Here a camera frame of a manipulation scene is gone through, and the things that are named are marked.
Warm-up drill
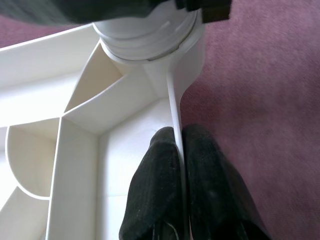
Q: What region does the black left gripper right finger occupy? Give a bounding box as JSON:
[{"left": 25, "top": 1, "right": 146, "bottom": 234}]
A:
[{"left": 181, "top": 124, "right": 272, "bottom": 240}]

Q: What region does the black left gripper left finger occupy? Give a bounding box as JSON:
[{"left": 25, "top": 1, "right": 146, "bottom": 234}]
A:
[{"left": 117, "top": 126, "right": 187, "bottom": 240}]

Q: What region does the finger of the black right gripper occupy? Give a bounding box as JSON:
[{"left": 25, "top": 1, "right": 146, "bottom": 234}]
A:
[{"left": 0, "top": 0, "right": 161, "bottom": 27}]

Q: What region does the white plastic table leg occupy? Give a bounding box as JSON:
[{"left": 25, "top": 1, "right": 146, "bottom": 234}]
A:
[{"left": 91, "top": 0, "right": 199, "bottom": 62}]

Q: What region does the white plastic table top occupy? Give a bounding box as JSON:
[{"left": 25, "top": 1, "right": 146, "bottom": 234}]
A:
[{"left": 0, "top": 14, "right": 206, "bottom": 240}]

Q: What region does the pink table cloth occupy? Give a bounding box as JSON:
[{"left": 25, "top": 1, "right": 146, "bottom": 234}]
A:
[{"left": 0, "top": 0, "right": 320, "bottom": 240}]

